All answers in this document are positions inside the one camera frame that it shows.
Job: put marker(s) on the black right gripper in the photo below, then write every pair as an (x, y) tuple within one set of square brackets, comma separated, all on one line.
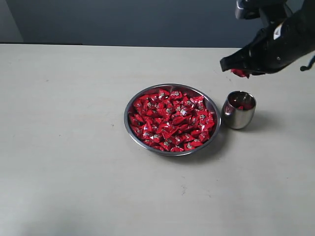
[(278, 45)]

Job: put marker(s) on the red candy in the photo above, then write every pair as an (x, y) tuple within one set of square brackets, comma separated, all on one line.
[(244, 107), (240, 73)]

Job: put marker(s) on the stainless steel cup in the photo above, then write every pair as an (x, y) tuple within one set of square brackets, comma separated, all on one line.
[(234, 118)]

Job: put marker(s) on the stainless steel bowl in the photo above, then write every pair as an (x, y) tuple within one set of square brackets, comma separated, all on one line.
[(208, 103)]

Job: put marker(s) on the pile of red candies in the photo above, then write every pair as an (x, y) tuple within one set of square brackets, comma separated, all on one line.
[(172, 121)]

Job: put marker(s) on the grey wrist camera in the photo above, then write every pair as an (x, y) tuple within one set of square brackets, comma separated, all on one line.
[(269, 11)]

